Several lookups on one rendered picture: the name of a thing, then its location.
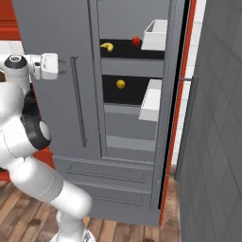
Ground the black fridge rack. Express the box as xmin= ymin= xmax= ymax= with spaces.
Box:
xmin=99 ymin=38 xmax=165 ymax=61
xmin=101 ymin=74 xmax=163 ymax=107

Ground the open grey fridge door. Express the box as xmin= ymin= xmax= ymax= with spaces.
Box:
xmin=174 ymin=0 xmax=242 ymax=242

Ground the grey closed door handle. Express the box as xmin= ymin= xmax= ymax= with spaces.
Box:
xmin=69 ymin=56 xmax=88 ymax=148

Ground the grey fridge drawer front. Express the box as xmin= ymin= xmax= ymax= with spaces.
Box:
xmin=64 ymin=180 xmax=153 ymax=227
xmin=52 ymin=155 xmax=156 ymax=194

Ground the red side panel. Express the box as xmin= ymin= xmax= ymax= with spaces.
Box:
xmin=158 ymin=0 xmax=199 ymax=227

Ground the white fridge bin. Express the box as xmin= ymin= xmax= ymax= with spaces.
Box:
xmin=138 ymin=78 xmax=163 ymax=123
xmin=140 ymin=19 xmax=169 ymax=52

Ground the grey drawer handle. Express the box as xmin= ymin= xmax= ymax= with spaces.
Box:
xmin=90 ymin=194 xmax=145 ymax=208
xmin=64 ymin=164 xmax=147 ymax=184

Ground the yellow banana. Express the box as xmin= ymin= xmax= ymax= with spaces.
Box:
xmin=99 ymin=42 xmax=115 ymax=53

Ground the closed grey fridge door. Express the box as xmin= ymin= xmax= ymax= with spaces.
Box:
xmin=11 ymin=0 xmax=107 ymax=159

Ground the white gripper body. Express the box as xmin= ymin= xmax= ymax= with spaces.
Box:
xmin=40 ymin=52 xmax=60 ymax=80

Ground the grey fridge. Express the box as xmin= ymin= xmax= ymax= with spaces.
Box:
xmin=11 ymin=0 xmax=192 ymax=227

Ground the yellow lemon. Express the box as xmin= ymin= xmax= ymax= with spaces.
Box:
xmin=115 ymin=78 xmax=127 ymax=90

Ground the grey open door handle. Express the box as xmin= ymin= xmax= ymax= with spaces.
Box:
xmin=174 ymin=75 xmax=200 ymax=182

